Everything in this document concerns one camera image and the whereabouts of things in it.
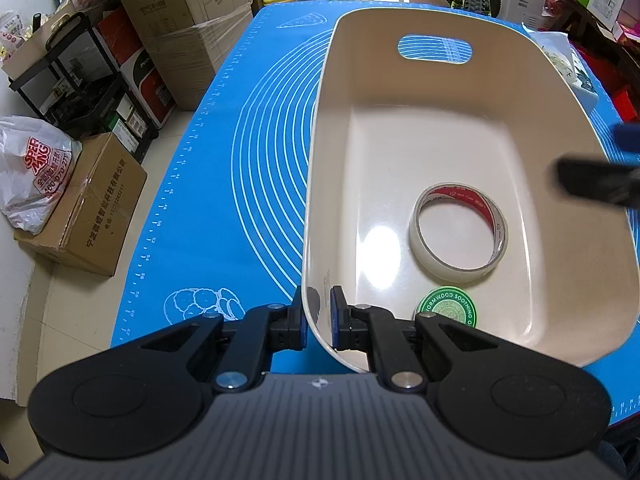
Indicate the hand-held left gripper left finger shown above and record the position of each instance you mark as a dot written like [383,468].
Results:
[300,322]

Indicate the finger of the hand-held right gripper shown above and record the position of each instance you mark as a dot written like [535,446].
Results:
[629,137]
[600,180]

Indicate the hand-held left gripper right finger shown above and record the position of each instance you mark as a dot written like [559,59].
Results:
[340,322]

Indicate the clear tape roll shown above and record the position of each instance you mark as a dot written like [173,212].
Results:
[425,256]

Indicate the green round tin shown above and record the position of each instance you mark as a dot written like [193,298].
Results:
[450,305]

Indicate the beige plastic basin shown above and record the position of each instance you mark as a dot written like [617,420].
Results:
[380,160]

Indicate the white tissue pack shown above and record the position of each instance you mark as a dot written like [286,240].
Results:
[570,67]

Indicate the blue silicone baking mat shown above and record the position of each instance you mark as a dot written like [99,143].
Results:
[240,185]

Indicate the cardboard box with black print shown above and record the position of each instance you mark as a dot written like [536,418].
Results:
[95,210]

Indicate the red and white box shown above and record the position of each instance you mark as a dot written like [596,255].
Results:
[145,75]

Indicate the black shelf rack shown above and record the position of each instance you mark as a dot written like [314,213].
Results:
[95,100]

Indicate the white plastic bag red print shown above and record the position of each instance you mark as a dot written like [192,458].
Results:
[35,170]

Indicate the large taped cardboard box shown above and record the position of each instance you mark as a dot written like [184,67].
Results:
[190,25]

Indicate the open cardboard box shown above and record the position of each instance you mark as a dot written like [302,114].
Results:
[35,55]

